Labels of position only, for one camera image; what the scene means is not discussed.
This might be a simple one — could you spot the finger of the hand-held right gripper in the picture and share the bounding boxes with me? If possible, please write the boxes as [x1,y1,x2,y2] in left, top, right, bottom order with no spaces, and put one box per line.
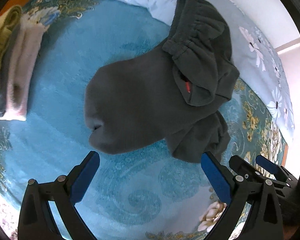
[229,155,264,183]
[255,154,298,196]

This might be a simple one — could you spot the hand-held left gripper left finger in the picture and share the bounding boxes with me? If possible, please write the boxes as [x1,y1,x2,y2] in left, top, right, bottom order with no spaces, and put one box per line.
[17,151,101,240]

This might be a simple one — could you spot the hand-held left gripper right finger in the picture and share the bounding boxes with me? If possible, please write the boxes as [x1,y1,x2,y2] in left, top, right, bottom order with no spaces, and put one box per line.
[201,151,283,240]

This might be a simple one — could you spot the dark grey fleece pants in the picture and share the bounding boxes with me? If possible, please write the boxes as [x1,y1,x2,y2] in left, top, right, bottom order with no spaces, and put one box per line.
[83,0,240,164]

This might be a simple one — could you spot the blue floral plush blanket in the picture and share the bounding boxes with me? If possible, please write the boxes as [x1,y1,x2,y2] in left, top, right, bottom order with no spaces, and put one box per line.
[0,0,289,240]

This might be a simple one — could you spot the folded pink garment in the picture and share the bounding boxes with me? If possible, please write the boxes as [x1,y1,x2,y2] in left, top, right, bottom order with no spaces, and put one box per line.
[1,12,47,122]

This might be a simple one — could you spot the white glossy wardrobe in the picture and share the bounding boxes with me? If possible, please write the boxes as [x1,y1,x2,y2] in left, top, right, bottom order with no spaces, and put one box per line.
[216,0,300,50]

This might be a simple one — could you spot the folded olive green garment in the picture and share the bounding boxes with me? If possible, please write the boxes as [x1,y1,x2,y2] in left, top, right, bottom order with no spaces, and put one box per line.
[0,5,24,98]

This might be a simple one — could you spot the wooden bed side rail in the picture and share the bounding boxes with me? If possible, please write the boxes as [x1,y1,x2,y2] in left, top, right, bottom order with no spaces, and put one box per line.
[280,144,289,167]

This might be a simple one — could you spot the beige door frame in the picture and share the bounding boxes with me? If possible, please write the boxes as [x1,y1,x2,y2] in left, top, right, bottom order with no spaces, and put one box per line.
[275,34,300,63]

